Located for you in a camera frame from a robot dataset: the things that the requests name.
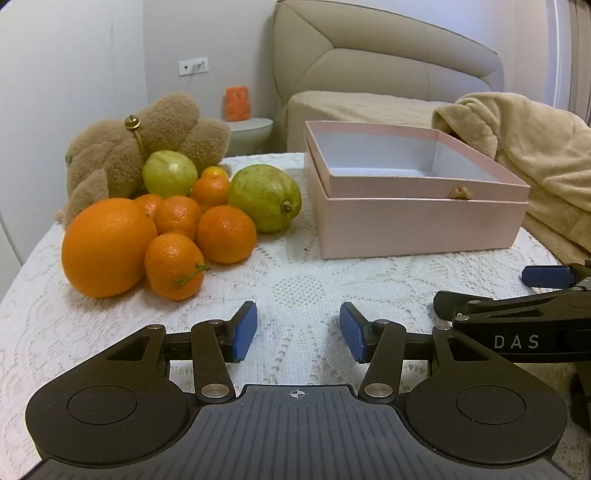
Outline white lace tablecloth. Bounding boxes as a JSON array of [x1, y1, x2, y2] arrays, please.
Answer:
[[0, 152, 591, 480]]

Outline pink cardboard box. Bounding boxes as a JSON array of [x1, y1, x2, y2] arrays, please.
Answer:
[[305, 121, 531, 202]]

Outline white side table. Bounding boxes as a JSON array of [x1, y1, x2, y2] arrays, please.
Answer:
[[226, 117, 274, 158]]

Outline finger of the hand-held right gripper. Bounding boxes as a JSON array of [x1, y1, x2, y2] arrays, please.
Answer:
[[522, 260, 591, 292], [433, 290, 509, 324]]

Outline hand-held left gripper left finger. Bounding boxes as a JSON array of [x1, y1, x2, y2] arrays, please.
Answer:
[[102, 301, 258, 402]]

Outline brown plush animal with bell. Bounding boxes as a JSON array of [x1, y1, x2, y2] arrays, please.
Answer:
[[54, 91, 232, 229]]

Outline beige fleece blanket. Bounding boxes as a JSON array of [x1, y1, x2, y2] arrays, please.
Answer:
[[431, 92, 591, 266]]

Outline pink open gift box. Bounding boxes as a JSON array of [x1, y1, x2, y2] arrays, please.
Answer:
[[305, 138, 530, 260]]

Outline bed with beige sheet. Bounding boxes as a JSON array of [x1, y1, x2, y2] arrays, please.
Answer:
[[281, 90, 462, 154]]

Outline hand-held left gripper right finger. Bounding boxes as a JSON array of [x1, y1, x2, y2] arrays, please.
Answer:
[[339, 302, 491, 403]]

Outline orange mandarin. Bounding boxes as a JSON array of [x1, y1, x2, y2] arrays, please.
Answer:
[[191, 174, 231, 213], [154, 196, 202, 241], [196, 205, 257, 265], [134, 194, 164, 217]]

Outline beige padded headboard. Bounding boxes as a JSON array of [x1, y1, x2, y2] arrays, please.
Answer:
[[271, 0, 504, 153]]

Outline large orange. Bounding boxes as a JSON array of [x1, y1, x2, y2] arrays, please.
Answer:
[[61, 198, 158, 299]]

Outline orange owl figure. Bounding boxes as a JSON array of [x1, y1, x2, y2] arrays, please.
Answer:
[[225, 86, 251, 122]]

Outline pale curtain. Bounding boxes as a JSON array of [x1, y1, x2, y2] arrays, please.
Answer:
[[571, 0, 591, 125]]

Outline round green guava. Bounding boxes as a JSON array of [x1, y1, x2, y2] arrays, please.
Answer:
[[142, 150, 199, 198]]

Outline mandarin with green stem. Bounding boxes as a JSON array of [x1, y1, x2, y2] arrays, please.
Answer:
[[144, 233, 211, 302]]

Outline green guava with dark stem end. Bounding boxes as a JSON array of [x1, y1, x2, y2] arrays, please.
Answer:
[[228, 165, 302, 233]]

